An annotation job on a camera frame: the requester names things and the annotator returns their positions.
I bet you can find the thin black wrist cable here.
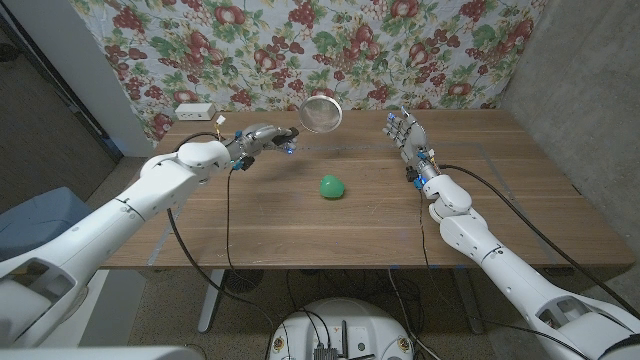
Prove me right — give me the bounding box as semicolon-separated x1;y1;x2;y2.
418;188;591;360
225;168;244;276

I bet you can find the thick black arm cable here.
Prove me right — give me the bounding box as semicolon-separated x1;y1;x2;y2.
438;163;640;320
166;131;276;331

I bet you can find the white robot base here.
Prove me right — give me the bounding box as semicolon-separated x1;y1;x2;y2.
268;298;416;360

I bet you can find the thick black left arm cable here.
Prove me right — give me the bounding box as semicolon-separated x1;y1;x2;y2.
166;131;276;331

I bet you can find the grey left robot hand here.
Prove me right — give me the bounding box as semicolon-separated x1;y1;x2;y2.
225;123;300;165

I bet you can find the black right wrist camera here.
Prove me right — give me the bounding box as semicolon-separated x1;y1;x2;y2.
404;166;426;191

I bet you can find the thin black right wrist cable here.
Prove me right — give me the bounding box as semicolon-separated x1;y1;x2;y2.
418;188;591;360

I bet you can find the metal mesh sieve black handle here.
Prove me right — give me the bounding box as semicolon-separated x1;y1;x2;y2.
272;94;344;146

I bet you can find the blue grey bin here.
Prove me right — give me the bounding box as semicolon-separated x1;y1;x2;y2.
0;186;94;264

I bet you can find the floral fruit print backdrop cloth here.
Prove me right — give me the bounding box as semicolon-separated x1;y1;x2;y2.
69;0;549;144

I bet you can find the black round fan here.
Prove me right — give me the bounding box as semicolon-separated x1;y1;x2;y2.
223;268;265;294

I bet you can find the green stress ball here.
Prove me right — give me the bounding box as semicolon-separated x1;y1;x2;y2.
319;174;346;200

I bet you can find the dark table leg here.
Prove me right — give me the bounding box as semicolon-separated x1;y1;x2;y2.
452;269;486;335

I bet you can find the black door frame rail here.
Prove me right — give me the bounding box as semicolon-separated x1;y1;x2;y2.
0;8;124;162

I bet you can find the thin black left wrist cable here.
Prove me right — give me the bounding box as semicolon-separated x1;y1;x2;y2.
225;168;244;276

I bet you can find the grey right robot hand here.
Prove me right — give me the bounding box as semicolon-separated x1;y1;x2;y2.
382;105;441;181

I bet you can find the white table leg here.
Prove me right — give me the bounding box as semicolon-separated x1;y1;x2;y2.
198;268;226;335

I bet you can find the white power strip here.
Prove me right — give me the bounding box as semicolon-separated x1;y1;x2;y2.
174;102;217;122

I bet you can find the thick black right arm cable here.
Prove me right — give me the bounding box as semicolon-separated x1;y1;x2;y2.
438;163;640;320

